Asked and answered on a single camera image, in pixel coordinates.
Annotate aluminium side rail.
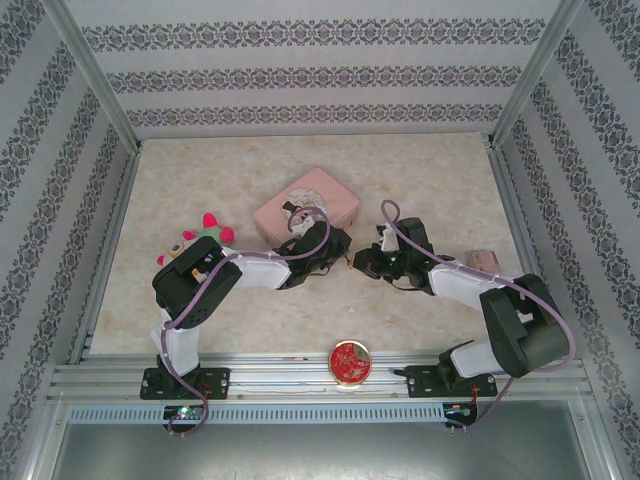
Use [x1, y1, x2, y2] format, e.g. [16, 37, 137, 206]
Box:
[67, 149, 144, 364]
[487, 142, 571, 360]

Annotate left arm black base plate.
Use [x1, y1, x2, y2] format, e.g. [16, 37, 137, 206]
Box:
[139, 367, 232, 401]

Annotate left controller board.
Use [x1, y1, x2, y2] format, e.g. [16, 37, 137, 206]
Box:
[163, 404, 207, 422]

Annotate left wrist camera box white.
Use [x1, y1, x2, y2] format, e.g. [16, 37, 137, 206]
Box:
[289, 217, 321, 239]

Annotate right controller board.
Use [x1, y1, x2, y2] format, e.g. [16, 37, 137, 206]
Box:
[444, 403, 479, 426]

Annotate controller board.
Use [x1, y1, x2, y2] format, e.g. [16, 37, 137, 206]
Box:
[163, 404, 207, 422]
[444, 403, 479, 426]

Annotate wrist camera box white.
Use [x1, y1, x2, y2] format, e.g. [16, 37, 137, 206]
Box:
[374, 223, 399, 251]
[289, 217, 321, 239]

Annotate small pink plastic toy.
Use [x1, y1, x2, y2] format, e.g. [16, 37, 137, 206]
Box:
[467, 249, 501, 275]

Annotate aluminium mounting rail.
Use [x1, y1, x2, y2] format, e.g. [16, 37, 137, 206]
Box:
[47, 349, 594, 402]

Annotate round red gold tin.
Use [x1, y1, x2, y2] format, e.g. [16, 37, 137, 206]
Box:
[327, 339, 372, 386]

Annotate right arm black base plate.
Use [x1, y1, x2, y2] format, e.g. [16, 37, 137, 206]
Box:
[405, 364, 499, 400]

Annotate aluminium frame post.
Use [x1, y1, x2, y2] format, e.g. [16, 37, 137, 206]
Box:
[42, 0, 144, 151]
[488, 0, 586, 146]

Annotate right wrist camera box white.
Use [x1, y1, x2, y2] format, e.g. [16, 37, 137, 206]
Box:
[374, 223, 399, 251]

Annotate slotted grey cable duct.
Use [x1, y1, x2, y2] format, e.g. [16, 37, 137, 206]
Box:
[67, 405, 447, 425]

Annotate pink tin box cartoon couple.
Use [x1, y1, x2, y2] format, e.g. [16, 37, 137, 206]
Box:
[252, 167, 362, 242]

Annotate pink green plush toy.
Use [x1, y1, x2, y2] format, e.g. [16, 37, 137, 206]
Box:
[156, 212, 237, 267]

